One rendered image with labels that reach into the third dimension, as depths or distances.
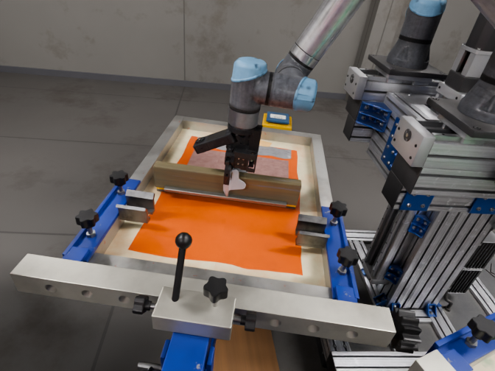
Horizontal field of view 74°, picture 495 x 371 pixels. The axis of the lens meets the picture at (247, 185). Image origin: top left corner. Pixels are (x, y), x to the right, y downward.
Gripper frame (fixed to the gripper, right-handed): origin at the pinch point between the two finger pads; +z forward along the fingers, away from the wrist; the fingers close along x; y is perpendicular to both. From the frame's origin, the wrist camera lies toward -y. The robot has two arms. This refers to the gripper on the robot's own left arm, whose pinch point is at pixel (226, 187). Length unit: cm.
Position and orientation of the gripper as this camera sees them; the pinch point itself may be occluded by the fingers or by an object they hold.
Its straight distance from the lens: 93.2
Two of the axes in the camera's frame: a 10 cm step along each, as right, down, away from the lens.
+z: -1.3, 8.0, 5.8
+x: 1.1, -5.7, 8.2
